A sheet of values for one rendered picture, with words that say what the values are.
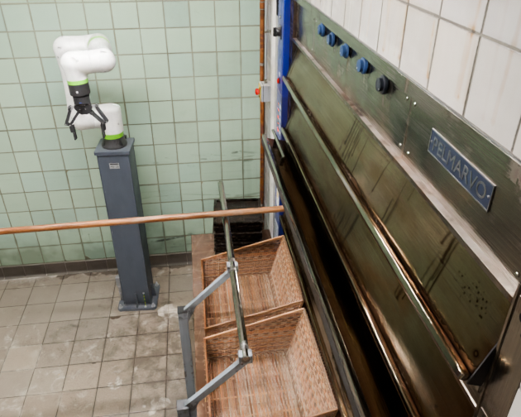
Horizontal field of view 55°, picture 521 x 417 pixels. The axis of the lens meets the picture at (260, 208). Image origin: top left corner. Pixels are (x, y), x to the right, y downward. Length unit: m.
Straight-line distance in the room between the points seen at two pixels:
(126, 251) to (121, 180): 0.52
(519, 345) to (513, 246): 0.15
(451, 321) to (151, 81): 2.70
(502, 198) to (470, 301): 0.21
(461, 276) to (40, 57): 2.91
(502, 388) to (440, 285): 0.23
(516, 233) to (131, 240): 2.76
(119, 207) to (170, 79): 0.88
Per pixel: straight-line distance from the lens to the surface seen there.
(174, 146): 3.54
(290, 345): 2.47
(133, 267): 3.49
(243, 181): 3.68
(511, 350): 0.92
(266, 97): 3.08
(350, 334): 1.44
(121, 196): 3.19
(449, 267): 1.06
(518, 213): 0.87
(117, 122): 3.03
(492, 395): 1.00
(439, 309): 1.07
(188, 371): 2.44
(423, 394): 1.24
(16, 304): 4.02
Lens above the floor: 2.42
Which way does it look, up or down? 31 degrees down
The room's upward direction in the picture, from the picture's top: straight up
